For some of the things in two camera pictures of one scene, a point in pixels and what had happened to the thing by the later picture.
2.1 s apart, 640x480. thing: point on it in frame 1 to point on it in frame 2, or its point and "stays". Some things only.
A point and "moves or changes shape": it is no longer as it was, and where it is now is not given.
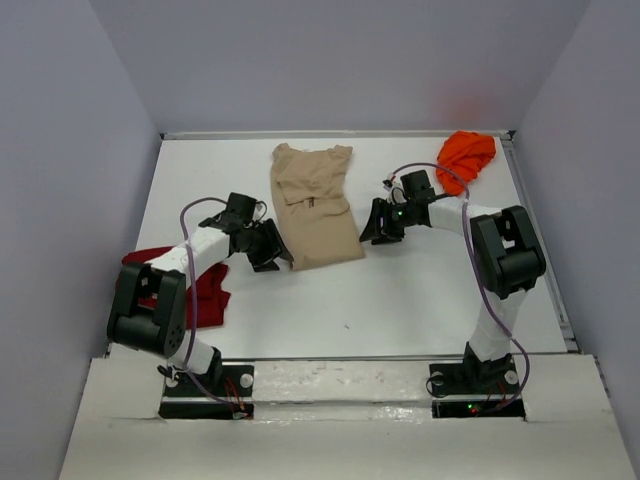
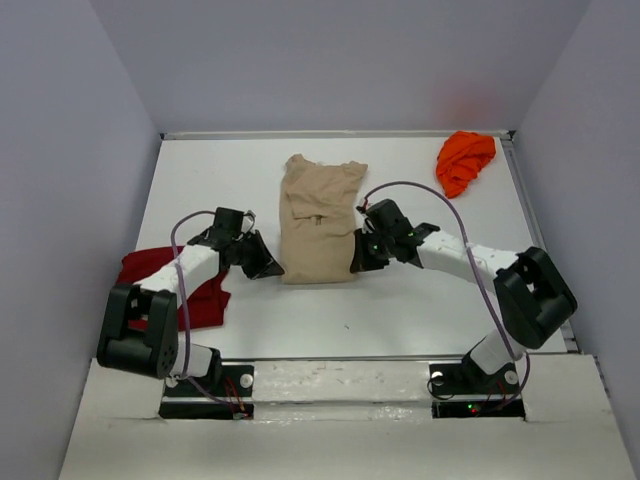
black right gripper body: (395, 218) to (373, 249)
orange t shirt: (465, 153) stays
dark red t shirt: (211, 297) stays
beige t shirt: (312, 205) moves or changes shape
